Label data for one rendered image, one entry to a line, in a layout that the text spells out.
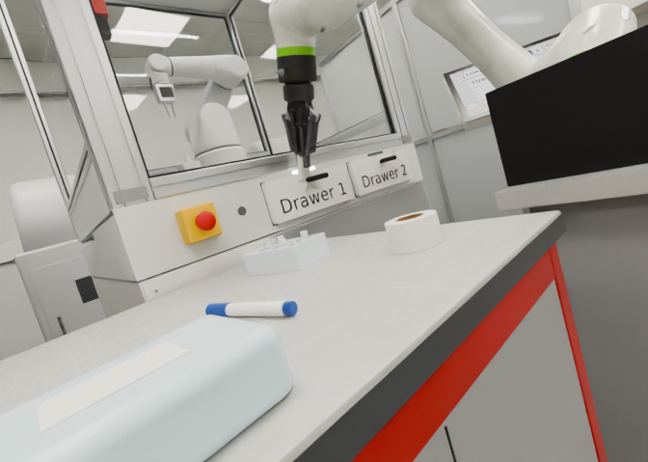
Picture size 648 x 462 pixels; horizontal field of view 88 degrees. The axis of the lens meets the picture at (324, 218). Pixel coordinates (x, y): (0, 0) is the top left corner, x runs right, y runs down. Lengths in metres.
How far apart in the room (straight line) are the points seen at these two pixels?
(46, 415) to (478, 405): 0.29
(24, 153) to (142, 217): 3.37
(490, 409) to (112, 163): 0.71
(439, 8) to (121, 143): 0.85
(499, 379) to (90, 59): 0.82
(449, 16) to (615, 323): 0.81
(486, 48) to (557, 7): 1.32
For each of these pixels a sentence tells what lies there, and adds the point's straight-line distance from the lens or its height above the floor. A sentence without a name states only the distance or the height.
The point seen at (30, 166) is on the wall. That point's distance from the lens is 4.07.
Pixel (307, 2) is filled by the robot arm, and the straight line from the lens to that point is 0.74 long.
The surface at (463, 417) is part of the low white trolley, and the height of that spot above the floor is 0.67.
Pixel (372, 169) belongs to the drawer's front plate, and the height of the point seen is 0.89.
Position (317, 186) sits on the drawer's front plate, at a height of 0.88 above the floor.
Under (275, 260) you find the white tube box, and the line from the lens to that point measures 0.55.
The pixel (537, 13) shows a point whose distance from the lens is 2.40.
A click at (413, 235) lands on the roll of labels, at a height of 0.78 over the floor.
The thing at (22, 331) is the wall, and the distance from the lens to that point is 4.03.
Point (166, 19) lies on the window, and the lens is 0.95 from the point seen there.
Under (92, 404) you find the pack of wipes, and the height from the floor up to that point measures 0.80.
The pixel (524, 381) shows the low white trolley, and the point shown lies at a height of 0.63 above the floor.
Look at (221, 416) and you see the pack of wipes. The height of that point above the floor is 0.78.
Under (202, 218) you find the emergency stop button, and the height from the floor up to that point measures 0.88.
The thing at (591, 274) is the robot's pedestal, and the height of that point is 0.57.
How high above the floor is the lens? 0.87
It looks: 5 degrees down
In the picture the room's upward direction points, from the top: 16 degrees counter-clockwise
